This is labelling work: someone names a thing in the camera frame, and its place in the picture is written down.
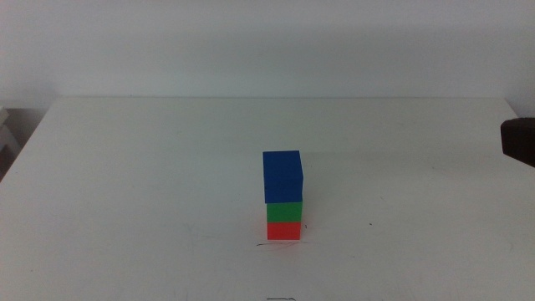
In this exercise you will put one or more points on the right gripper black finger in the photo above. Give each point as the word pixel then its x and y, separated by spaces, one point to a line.
pixel 520 140

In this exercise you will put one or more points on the blue cube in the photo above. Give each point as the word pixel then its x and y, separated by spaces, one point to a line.
pixel 283 175

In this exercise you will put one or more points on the green cube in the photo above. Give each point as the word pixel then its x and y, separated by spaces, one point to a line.
pixel 284 212

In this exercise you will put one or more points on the red cube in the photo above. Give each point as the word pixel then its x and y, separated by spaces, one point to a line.
pixel 283 231

